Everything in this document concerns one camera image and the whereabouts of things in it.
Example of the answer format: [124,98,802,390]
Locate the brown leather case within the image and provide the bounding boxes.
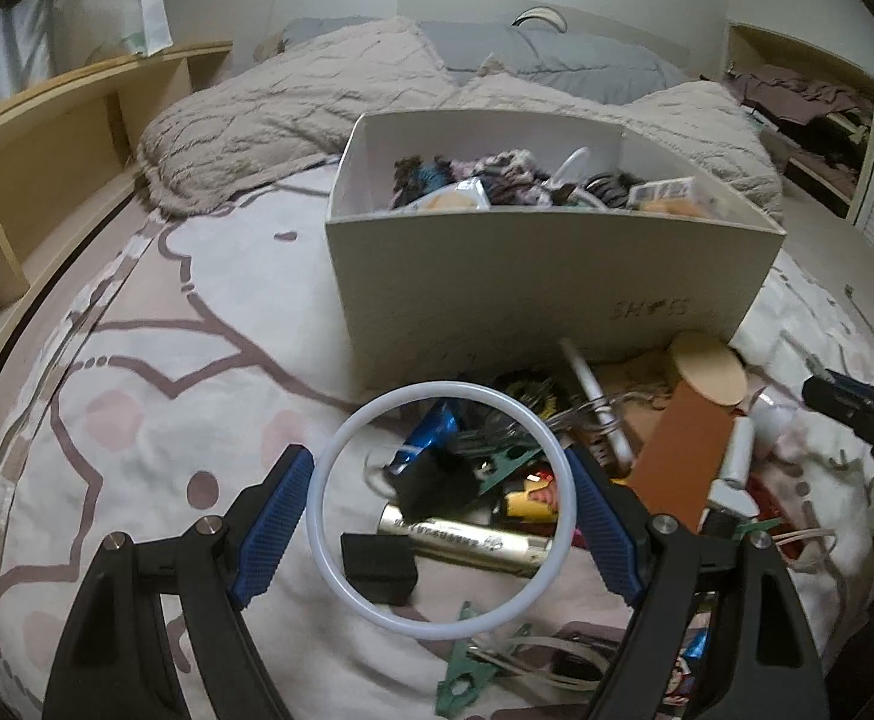
[627,382,733,533]

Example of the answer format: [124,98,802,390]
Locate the white silicone ring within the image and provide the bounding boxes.
[305,379,582,642]

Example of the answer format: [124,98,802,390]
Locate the green clothes peg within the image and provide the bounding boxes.
[435,624,533,718]

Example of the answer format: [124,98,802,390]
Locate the yellow barcode box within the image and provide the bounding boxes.
[627,177,710,208]

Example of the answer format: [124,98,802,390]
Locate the purple crochet octopus toy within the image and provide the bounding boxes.
[450,149,552,208]

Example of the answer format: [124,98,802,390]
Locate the oval wooden piece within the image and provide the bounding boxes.
[406,181,491,213]

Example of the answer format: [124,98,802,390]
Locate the white tape roll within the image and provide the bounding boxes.
[749,390,798,460]

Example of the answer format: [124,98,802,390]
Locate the round wooden lid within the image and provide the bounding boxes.
[665,332,747,408]

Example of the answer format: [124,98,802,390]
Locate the gold metallic tube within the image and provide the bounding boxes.
[377,504,552,577]

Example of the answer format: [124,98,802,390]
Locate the yellow cartoon lighter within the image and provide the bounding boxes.
[500,472,558,525]

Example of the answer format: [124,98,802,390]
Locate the black square block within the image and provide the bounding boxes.
[341,533,419,606]

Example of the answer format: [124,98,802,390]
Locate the closet shelf with clothes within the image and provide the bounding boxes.
[725,23,874,223]

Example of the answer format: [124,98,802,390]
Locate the blue metallic lighter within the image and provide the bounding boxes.
[383,398,459,478]

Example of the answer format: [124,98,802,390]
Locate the white cardboard shoe box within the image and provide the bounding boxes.
[325,110,785,387]

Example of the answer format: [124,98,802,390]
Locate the wooden side shelf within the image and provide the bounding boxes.
[0,41,232,357]

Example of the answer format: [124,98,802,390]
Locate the grey pillow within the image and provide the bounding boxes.
[254,16,687,109]

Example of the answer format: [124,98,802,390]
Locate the white headphones on bed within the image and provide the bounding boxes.
[512,5,569,34]

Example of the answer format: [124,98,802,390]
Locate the beige textured blanket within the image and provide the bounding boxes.
[136,59,783,218]

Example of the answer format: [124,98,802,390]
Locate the grey curtain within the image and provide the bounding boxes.
[0,0,56,102]

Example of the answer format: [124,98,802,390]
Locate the white paper shopping bag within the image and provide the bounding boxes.
[80,0,173,64]

